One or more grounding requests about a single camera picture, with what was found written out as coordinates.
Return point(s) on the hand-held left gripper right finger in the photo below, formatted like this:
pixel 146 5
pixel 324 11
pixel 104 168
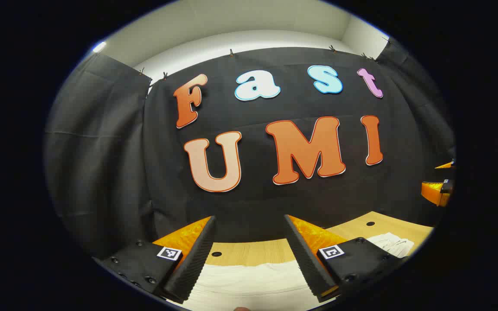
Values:
pixel 307 268

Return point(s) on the black backdrop cloth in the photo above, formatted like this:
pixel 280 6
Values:
pixel 253 203

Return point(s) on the ceiling light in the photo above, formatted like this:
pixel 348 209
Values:
pixel 99 46

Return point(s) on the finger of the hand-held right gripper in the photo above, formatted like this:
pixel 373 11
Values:
pixel 437 192
pixel 448 165

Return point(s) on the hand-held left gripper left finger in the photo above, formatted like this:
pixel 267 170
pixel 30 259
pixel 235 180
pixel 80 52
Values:
pixel 195 268

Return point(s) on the white jeans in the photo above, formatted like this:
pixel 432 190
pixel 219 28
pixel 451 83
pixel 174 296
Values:
pixel 253 285

